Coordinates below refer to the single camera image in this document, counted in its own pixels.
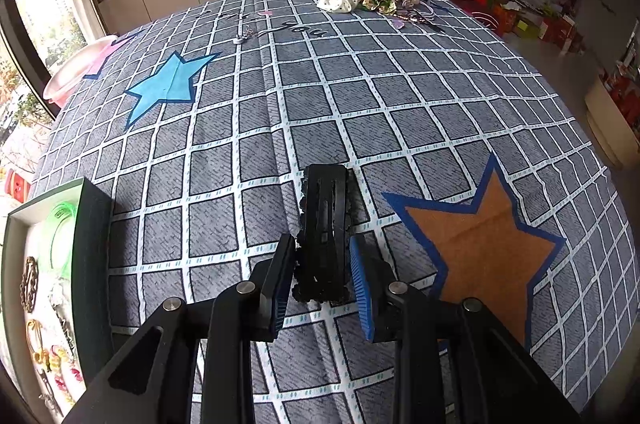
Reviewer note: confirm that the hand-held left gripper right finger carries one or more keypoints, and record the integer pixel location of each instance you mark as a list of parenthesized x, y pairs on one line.
[(362, 289)]

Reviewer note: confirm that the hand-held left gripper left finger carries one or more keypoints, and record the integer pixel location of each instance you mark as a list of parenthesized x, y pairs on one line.
[(282, 294)]

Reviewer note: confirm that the black hair claw clip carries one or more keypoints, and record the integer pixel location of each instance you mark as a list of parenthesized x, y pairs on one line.
[(325, 214)]

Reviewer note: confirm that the green jewelry tray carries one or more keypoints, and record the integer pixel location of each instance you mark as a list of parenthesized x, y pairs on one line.
[(92, 264)]

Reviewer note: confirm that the grey checked star tablecloth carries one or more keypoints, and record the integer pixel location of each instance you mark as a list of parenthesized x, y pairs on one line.
[(350, 104)]

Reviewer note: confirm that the small silver brooch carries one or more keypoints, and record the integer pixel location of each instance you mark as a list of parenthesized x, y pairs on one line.
[(242, 36)]

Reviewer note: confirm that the pink plastic basin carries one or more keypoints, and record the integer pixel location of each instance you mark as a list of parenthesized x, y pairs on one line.
[(65, 76)]

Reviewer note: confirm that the pile of cardboard boxes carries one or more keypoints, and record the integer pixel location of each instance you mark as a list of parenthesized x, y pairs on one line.
[(540, 24)]

